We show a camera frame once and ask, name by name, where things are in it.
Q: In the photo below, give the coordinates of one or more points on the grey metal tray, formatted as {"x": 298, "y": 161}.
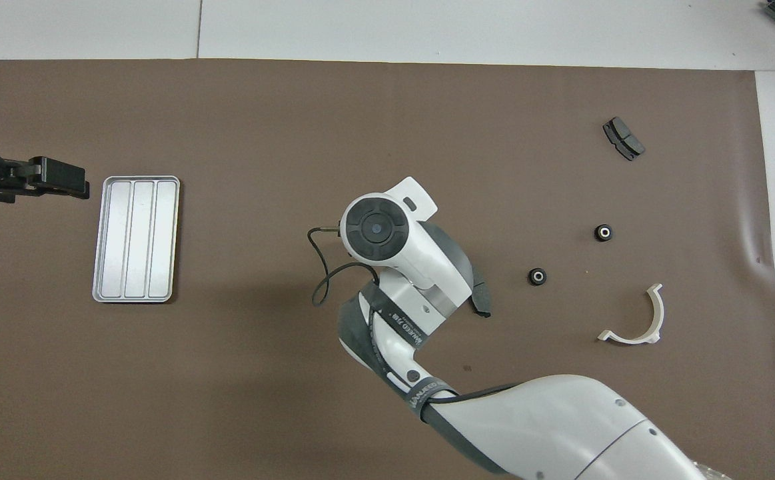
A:
{"x": 135, "y": 240}

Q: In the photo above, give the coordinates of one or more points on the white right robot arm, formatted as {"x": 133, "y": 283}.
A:
{"x": 560, "y": 420}

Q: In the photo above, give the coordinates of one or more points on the dark grey brake pad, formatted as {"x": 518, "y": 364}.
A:
{"x": 624, "y": 138}
{"x": 482, "y": 300}

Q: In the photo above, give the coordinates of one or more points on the brown table mat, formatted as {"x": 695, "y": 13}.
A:
{"x": 227, "y": 133}

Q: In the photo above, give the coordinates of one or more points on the white curved plastic bracket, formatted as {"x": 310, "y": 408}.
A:
{"x": 657, "y": 310}

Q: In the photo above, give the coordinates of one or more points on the black bearing gear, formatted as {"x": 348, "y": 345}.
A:
{"x": 538, "y": 276}
{"x": 604, "y": 232}

